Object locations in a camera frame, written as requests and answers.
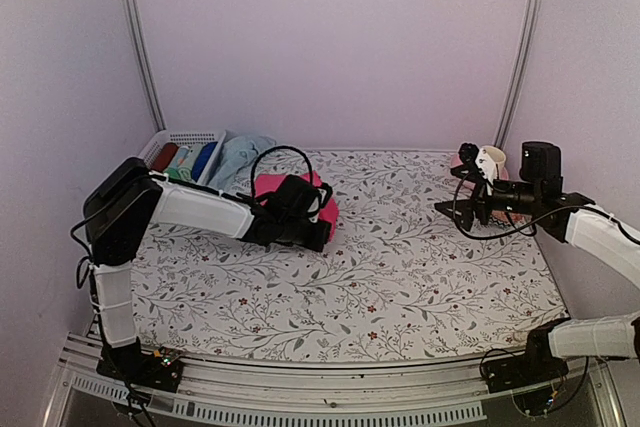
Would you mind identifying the left black cable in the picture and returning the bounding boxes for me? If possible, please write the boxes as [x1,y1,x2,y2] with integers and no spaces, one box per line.
[249,145,314,208]

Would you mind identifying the pink towel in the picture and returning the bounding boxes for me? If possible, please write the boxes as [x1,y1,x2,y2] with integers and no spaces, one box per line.
[255,174,339,241]

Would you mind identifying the left aluminium post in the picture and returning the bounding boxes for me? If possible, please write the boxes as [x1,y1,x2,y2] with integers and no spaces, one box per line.
[122,0,166,132]

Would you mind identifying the light blue towel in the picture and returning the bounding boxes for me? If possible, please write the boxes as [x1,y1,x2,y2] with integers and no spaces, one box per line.
[208,135,276,191]

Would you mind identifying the aluminium post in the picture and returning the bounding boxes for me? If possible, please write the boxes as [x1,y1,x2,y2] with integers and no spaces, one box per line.
[122,0,166,132]
[494,0,542,150]

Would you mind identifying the blue rolled towel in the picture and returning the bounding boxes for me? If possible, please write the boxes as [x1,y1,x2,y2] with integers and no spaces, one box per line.
[191,142,217,181]

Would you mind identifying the floral tablecloth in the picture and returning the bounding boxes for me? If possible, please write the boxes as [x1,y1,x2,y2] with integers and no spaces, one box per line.
[132,151,567,363]

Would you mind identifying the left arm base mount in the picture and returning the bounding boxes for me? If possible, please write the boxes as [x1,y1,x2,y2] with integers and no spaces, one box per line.
[96,344,184,393]

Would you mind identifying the white plastic basket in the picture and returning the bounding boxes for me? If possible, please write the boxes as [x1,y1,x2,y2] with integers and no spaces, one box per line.
[138,129,227,186]

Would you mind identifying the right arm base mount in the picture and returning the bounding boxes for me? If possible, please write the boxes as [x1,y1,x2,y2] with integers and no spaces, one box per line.
[479,354,569,393]

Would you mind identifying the pink saucer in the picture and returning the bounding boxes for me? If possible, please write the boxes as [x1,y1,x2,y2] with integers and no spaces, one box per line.
[450,154,509,180]

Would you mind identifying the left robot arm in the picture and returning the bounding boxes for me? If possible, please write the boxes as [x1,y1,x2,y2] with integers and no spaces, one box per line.
[76,157,332,381]

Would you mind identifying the teal patterned rolled towel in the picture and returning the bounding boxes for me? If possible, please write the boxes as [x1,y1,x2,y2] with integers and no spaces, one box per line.
[167,144,202,171]

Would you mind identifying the cream mug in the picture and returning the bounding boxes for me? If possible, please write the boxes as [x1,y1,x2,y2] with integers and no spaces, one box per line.
[475,145,506,183]

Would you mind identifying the dark red rolled towel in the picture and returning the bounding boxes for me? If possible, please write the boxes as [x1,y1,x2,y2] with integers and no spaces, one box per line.
[150,142,178,172]

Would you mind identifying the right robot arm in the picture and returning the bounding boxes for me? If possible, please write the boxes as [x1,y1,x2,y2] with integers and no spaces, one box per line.
[434,141,639,383]

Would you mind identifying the green rolled towel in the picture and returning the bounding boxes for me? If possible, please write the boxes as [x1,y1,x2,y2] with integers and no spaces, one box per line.
[164,167,193,183]

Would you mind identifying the right aluminium post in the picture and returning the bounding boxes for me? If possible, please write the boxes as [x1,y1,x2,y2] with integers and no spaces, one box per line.
[494,0,542,150]

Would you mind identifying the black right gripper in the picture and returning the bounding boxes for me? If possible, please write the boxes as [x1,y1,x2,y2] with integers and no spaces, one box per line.
[435,164,541,232]

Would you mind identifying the front aluminium rail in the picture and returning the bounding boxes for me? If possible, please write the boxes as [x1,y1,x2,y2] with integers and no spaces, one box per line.
[43,334,625,426]

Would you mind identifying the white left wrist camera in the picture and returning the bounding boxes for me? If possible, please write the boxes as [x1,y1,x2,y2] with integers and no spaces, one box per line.
[306,197,321,223]

